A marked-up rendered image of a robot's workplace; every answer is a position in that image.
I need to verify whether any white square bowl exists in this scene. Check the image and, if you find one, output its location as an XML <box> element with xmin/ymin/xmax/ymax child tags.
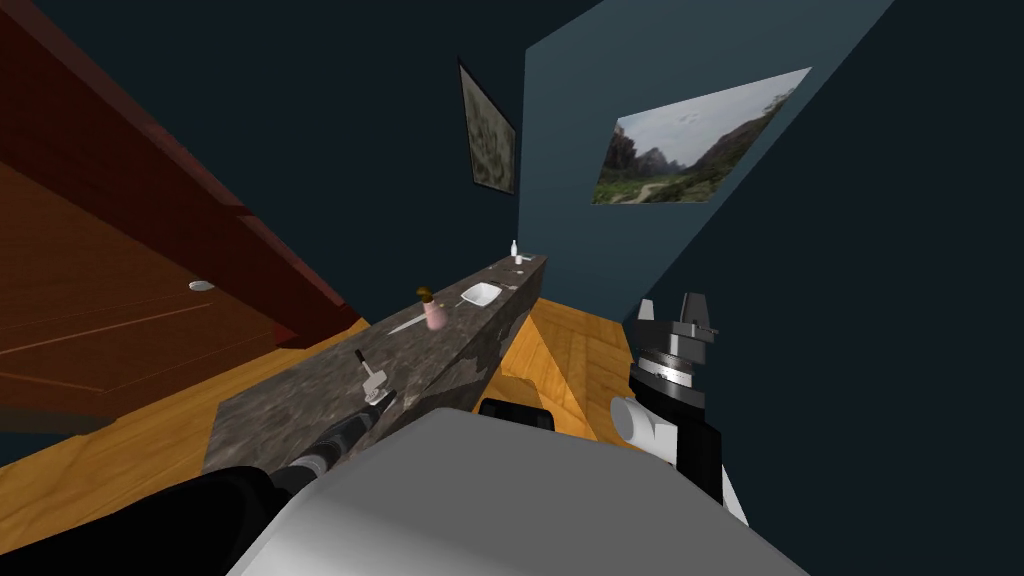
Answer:
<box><xmin>460</xmin><ymin>281</ymin><xmax>505</xmax><ymax>309</ymax></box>

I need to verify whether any dark framed picture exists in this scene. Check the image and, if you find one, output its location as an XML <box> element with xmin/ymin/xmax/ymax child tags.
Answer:
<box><xmin>456</xmin><ymin>55</ymin><xmax>519</xmax><ymax>197</ymax></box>

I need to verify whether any brown wooden door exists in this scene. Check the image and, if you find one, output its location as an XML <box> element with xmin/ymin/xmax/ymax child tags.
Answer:
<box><xmin>0</xmin><ymin>158</ymin><xmax>307</xmax><ymax>440</ymax></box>

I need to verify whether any pink bottle with brown top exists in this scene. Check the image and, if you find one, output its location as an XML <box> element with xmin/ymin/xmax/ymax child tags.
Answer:
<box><xmin>416</xmin><ymin>285</ymin><xmax>451</xmax><ymax>332</ymax></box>

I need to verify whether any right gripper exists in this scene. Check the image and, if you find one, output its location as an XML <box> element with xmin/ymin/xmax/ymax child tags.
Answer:
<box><xmin>636</xmin><ymin>291</ymin><xmax>720</xmax><ymax>371</ymax></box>

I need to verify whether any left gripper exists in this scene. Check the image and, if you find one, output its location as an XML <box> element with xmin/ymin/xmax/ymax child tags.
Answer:
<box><xmin>354</xmin><ymin>348</ymin><xmax>398</xmax><ymax>409</ymax></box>

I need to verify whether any mountain landscape picture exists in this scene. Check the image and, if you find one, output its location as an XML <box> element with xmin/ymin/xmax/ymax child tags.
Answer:
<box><xmin>590</xmin><ymin>66</ymin><xmax>815</xmax><ymax>207</ymax></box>

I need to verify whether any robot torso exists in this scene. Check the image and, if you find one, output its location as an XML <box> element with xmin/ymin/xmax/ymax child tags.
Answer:
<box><xmin>226</xmin><ymin>396</ymin><xmax>811</xmax><ymax>576</ymax></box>

